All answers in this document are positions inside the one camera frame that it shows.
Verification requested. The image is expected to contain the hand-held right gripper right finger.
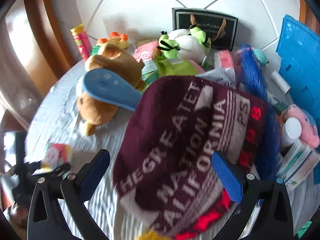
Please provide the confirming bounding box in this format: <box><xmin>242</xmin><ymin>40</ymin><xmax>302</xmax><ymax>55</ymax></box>
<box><xmin>212</xmin><ymin>151</ymin><xmax>293</xmax><ymax>240</ymax></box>

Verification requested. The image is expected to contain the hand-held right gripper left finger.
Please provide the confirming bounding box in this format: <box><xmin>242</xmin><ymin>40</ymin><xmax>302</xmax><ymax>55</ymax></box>
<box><xmin>27</xmin><ymin>149</ymin><xmax>111</xmax><ymax>240</ymax></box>

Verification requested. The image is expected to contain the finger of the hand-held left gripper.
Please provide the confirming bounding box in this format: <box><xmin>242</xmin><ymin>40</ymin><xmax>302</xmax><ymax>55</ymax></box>
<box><xmin>27</xmin><ymin>162</ymin><xmax>72</xmax><ymax>178</ymax></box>

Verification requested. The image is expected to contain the small pink yellow toy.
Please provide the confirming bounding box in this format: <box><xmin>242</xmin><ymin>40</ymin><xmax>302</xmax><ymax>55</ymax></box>
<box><xmin>41</xmin><ymin>144</ymin><xmax>74</xmax><ymax>171</ymax></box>

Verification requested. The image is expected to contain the blue plastic crate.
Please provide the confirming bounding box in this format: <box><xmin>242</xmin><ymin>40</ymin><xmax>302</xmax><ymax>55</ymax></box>
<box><xmin>276</xmin><ymin>14</ymin><xmax>320</xmax><ymax>117</ymax></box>

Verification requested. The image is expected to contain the round cloth-covered desktop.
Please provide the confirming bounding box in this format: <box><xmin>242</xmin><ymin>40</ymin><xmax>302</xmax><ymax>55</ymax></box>
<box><xmin>25</xmin><ymin>55</ymin><xmax>320</xmax><ymax>240</ymax></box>

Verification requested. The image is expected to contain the white green medicine box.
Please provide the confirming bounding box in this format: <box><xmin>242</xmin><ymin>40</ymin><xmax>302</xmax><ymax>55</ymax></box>
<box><xmin>276</xmin><ymin>139</ymin><xmax>320</xmax><ymax>193</ymax></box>

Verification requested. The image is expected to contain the white plastic bottle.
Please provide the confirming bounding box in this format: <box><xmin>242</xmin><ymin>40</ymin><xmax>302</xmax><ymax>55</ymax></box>
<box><xmin>281</xmin><ymin>117</ymin><xmax>303</xmax><ymax>151</ymax></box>

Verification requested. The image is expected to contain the yellow plush toy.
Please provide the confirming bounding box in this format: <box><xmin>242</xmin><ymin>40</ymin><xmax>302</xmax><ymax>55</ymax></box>
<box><xmin>137</xmin><ymin>230</ymin><xmax>171</xmax><ymax>240</ymax></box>

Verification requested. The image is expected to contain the blue oval plush piece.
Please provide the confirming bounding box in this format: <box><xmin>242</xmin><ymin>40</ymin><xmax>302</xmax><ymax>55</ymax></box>
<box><xmin>76</xmin><ymin>69</ymin><xmax>142</xmax><ymax>112</ymax></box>

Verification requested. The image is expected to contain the green paper packet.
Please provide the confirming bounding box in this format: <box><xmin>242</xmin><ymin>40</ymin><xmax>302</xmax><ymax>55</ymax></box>
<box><xmin>296</xmin><ymin>221</ymin><xmax>313</xmax><ymax>238</ymax></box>

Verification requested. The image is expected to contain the pink pig plush blue dress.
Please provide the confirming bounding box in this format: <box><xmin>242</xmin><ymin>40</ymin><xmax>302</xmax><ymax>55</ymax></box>
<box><xmin>285</xmin><ymin>104</ymin><xmax>320</xmax><ymax>148</ymax></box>

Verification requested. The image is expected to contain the white plastic packet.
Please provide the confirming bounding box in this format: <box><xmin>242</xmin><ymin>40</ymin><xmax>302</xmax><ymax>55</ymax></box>
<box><xmin>195</xmin><ymin>69</ymin><xmax>236</xmax><ymax>88</ymax></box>

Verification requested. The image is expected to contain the blue fuzzy duster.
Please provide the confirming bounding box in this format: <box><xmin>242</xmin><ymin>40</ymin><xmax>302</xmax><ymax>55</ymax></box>
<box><xmin>235</xmin><ymin>44</ymin><xmax>282</xmax><ymax>181</ymax></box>

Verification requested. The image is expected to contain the white lint roller refill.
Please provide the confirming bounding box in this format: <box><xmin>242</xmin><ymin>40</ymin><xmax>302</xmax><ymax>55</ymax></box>
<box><xmin>271</xmin><ymin>70</ymin><xmax>291</xmax><ymax>95</ymax></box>

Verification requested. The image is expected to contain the pink tissue pack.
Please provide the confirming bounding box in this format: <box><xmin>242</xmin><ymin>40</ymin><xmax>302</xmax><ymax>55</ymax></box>
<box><xmin>213</xmin><ymin>50</ymin><xmax>237</xmax><ymax>83</ymax></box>
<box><xmin>133</xmin><ymin>41</ymin><xmax>159</xmax><ymax>62</ymax></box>

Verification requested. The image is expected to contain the teal wet wipes packet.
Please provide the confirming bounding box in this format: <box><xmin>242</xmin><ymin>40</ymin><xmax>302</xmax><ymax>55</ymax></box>
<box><xmin>142</xmin><ymin>60</ymin><xmax>161</xmax><ymax>85</ymax></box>

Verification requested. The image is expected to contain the brown bear plush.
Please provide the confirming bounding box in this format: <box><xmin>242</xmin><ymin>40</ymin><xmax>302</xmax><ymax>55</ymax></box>
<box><xmin>76</xmin><ymin>42</ymin><xmax>147</xmax><ymax>137</ymax></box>

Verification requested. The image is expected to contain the yellow pink tube can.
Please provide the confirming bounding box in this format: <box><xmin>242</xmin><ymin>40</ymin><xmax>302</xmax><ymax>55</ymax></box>
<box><xmin>70</xmin><ymin>23</ymin><xmax>91</xmax><ymax>61</ymax></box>

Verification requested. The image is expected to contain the pink teal plush toy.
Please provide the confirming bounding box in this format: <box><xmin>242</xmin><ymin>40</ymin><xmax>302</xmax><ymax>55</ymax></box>
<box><xmin>252</xmin><ymin>49</ymin><xmax>271</xmax><ymax>67</ymax></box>

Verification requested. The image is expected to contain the green frog plush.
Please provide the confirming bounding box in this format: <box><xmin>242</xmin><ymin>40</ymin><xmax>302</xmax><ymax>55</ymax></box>
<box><xmin>153</xmin><ymin>26</ymin><xmax>212</xmax><ymax>77</ymax></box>

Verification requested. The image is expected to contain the green orange plush toy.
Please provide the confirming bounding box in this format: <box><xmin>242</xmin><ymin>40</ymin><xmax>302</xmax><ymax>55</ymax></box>
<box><xmin>91</xmin><ymin>32</ymin><xmax>129</xmax><ymax>55</ymax></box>

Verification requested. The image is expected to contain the black gift box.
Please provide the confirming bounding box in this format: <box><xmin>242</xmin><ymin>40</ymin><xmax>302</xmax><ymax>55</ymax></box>
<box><xmin>172</xmin><ymin>7</ymin><xmax>239</xmax><ymax>51</ymax></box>

